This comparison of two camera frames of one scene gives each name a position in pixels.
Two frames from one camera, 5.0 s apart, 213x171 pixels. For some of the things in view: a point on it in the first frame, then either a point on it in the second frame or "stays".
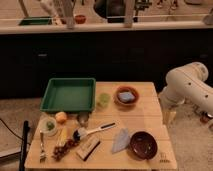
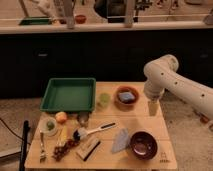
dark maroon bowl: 143,145 stays
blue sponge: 126,96 stays
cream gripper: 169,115 -> 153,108
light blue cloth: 121,140 stays
